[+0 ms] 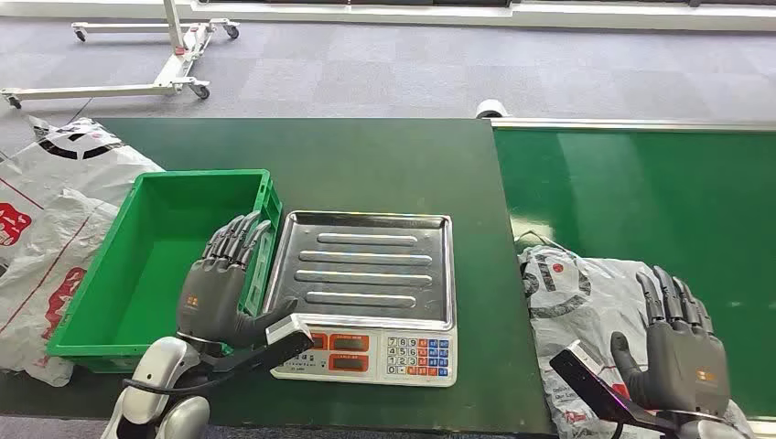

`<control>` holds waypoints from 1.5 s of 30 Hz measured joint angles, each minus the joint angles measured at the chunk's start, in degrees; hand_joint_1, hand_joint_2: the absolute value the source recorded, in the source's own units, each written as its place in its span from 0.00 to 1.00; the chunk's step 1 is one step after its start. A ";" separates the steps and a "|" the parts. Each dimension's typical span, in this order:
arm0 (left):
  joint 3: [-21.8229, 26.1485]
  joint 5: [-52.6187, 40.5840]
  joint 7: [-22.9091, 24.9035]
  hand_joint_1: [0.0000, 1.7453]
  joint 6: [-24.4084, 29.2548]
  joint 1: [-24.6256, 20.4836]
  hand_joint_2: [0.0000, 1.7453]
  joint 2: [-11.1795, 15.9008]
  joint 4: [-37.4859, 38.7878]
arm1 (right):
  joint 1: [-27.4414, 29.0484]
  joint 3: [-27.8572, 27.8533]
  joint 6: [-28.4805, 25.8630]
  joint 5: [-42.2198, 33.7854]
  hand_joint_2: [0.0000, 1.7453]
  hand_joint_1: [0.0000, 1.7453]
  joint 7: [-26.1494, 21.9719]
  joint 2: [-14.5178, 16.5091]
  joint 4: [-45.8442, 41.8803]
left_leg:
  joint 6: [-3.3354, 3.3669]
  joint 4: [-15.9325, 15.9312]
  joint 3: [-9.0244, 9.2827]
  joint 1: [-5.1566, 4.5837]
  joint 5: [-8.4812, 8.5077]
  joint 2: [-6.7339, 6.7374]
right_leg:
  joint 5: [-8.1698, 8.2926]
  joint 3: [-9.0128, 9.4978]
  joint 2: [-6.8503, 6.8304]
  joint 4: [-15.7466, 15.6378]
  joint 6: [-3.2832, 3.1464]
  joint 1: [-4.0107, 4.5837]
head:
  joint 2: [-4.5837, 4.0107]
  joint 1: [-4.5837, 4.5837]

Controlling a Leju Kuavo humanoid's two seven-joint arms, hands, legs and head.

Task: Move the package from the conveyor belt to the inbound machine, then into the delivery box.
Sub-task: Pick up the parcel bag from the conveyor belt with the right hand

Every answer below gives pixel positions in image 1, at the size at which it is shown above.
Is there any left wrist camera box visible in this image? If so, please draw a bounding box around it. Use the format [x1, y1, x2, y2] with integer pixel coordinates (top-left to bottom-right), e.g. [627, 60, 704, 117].
[199, 313, 315, 374]

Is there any grey bag with red print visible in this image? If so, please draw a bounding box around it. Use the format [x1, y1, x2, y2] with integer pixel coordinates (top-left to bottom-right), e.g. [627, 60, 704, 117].
[0, 186, 123, 389]

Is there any white electronic weighing scale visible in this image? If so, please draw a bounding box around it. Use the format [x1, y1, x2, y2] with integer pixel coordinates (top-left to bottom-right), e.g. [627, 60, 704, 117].
[264, 209, 458, 388]

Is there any white wheeled stand frame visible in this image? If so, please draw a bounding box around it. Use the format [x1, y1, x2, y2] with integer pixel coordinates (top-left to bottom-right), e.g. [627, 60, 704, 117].
[0, 0, 241, 111]

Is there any green conveyor belt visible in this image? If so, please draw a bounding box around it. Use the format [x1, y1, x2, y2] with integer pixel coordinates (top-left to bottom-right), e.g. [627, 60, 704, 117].
[493, 128, 776, 419]

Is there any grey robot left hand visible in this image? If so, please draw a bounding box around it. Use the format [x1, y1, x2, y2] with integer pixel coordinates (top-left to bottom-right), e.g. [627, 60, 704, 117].
[177, 210, 299, 351]

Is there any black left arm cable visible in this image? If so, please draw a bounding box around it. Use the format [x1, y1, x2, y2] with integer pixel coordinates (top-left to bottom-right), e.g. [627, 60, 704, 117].
[121, 368, 239, 396]

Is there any green plastic crate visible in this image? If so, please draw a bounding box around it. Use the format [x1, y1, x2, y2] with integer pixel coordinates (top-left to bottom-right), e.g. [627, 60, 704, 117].
[46, 169, 285, 374]

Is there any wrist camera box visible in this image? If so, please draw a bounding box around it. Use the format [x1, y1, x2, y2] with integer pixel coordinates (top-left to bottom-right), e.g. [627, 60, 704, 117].
[199, 313, 315, 374]
[548, 338, 680, 434]

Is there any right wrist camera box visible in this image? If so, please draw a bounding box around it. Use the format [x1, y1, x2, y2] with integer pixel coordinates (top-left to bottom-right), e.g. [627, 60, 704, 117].
[548, 338, 680, 434]

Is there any grey poly mailer package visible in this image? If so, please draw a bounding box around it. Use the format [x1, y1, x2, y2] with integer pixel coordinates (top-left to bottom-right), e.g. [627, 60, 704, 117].
[518, 245, 756, 439]

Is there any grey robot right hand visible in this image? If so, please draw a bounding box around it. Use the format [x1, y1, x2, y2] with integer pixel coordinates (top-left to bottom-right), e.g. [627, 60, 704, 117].
[609, 265, 732, 419]

